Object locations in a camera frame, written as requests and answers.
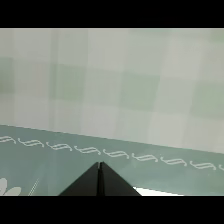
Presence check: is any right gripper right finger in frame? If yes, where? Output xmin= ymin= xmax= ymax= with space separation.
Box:
xmin=99 ymin=161 xmax=142 ymax=197

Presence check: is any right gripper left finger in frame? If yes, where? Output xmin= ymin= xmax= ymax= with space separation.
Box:
xmin=58 ymin=161 xmax=100 ymax=197

